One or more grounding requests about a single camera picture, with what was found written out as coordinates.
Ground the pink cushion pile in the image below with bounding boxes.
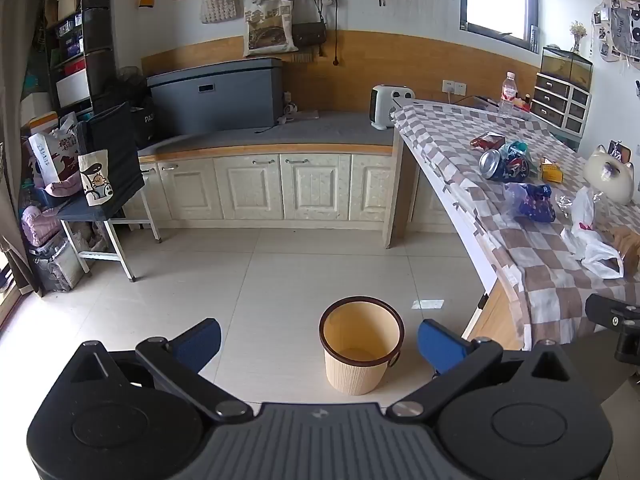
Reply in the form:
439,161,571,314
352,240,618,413
20,205,61,247

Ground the clear plastic water bottle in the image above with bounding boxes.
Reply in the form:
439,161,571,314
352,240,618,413
498,72,517,117

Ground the white plastic drawer unit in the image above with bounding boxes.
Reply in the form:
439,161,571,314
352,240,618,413
530,72,593,136

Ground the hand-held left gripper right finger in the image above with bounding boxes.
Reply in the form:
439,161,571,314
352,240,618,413
386,319,583,420

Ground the yellow snack packet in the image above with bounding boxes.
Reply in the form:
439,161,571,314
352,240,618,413
539,157,563,183

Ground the cartoon print tote bag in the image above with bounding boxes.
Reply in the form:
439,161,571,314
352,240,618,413
77,149,113,207

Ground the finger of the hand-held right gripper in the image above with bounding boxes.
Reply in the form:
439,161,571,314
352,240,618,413
585,292,640,333

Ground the black shelf rack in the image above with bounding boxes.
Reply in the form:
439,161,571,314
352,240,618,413
40,0,117,116

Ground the dark blue plastic bag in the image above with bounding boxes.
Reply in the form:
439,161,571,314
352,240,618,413
505,182,557,224

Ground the wall photo board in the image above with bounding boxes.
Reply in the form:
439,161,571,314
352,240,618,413
591,0,640,68

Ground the grey storage box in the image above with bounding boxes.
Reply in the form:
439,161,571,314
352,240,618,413
146,57,285,137

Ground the brown shoulder bag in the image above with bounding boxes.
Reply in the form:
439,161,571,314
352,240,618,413
291,22,327,48

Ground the white cat-shaped plush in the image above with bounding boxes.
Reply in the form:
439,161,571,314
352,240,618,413
582,145,636,206

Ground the beige ribbed waste bin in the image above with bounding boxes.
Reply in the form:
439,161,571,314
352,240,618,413
319,296,405,397

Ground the printed canvas tote bag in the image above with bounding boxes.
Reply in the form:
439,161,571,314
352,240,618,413
242,0,299,57

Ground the black folded bag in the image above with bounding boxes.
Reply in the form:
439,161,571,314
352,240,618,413
75,102,146,208

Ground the black lettered bag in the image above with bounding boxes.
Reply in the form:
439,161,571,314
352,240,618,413
131,105,157,148

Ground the blue drink can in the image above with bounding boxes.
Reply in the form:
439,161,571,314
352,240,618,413
479,149,531,183

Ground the glass aquarium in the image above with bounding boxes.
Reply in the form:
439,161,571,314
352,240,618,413
541,46,595,86

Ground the red packet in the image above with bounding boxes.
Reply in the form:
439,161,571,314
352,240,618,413
470,132,506,152

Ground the black hanging cord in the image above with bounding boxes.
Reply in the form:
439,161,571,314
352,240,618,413
320,0,343,67

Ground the white paper bag red print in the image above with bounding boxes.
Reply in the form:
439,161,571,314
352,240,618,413
27,127,83,186

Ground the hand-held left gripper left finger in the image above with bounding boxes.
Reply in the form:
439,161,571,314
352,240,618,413
60,317,253,422

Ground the beige curtain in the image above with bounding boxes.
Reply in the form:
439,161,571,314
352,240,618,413
0,0,43,281

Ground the white plastic bag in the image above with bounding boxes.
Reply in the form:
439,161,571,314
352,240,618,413
560,186,626,280

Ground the cream wooden counter cabinet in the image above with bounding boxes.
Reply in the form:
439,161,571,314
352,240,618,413
137,142,401,248

